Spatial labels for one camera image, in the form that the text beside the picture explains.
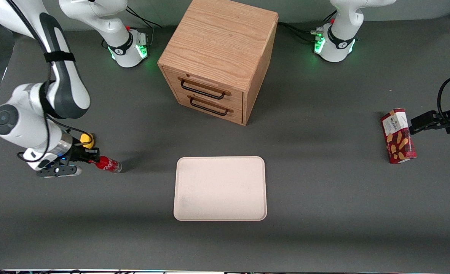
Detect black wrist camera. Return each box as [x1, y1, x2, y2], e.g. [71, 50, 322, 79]
[36, 164, 83, 178]

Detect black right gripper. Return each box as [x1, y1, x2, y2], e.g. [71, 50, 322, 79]
[62, 142, 101, 166]

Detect black left base cables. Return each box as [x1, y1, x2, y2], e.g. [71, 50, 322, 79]
[278, 11, 337, 43]

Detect yellow lemon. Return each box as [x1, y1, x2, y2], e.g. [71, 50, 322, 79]
[80, 132, 95, 149]

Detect cream rectangular tray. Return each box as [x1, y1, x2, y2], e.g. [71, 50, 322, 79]
[173, 156, 268, 221]

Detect wooden two-drawer cabinet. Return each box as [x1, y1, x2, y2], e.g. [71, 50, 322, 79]
[158, 0, 279, 126]

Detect black drawer handle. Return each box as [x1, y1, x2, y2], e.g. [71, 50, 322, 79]
[187, 95, 234, 116]
[178, 77, 232, 100]

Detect red coke bottle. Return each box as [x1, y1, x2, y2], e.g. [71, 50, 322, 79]
[94, 155, 123, 174]

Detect red shortbread cookie box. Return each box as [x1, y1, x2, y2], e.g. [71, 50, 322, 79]
[380, 108, 417, 164]

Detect black base cables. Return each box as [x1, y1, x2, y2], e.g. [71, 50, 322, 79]
[278, 11, 337, 43]
[125, 7, 163, 48]

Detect black right base cables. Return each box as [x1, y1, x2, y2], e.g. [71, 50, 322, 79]
[125, 7, 163, 48]

